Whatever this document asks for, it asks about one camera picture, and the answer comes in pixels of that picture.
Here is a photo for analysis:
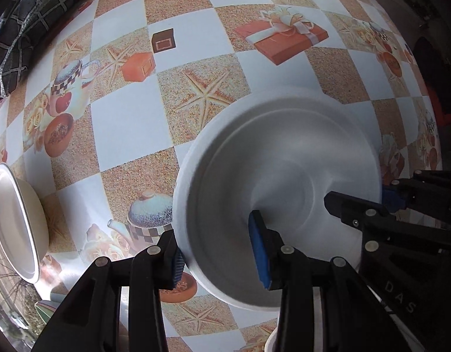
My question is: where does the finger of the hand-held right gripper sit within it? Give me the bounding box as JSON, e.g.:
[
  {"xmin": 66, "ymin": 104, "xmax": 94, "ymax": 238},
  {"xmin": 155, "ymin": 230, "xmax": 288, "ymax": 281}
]
[
  {"xmin": 382, "ymin": 169, "xmax": 451, "ymax": 214},
  {"xmin": 324, "ymin": 191, "xmax": 451, "ymax": 261}
]

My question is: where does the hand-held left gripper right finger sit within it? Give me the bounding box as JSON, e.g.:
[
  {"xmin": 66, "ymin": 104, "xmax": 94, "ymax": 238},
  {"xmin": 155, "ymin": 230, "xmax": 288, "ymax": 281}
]
[{"xmin": 248, "ymin": 210, "xmax": 422, "ymax": 352}]

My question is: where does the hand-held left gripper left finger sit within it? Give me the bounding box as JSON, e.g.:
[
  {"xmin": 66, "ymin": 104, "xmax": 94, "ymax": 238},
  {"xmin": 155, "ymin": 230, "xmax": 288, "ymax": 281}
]
[{"xmin": 33, "ymin": 229, "xmax": 185, "ymax": 352}]

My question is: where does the dark red object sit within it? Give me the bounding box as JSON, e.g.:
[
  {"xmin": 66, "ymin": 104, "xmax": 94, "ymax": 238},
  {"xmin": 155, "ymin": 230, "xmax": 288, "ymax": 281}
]
[{"xmin": 412, "ymin": 36, "xmax": 451, "ymax": 126}]

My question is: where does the printed checked tablecloth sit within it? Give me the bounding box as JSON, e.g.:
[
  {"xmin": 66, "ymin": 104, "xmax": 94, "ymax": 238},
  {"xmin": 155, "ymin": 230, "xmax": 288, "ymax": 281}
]
[{"xmin": 0, "ymin": 0, "xmax": 443, "ymax": 352}]

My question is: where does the green plastic dish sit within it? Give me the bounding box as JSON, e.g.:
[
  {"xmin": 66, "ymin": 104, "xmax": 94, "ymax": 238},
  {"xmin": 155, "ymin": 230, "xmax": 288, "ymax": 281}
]
[{"xmin": 35, "ymin": 298, "xmax": 65, "ymax": 324}]

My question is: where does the white bowl with grey rim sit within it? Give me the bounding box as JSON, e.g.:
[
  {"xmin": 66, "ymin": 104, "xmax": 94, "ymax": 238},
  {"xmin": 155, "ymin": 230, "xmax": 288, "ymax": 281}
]
[{"xmin": 0, "ymin": 163, "xmax": 50, "ymax": 284}]

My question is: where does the dark checked cloth bag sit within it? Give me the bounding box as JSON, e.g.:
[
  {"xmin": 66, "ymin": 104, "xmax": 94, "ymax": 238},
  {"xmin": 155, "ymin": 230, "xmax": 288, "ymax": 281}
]
[{"xmin": 0, "ymin": 0, "xmax": 113, "ymax": 98}]

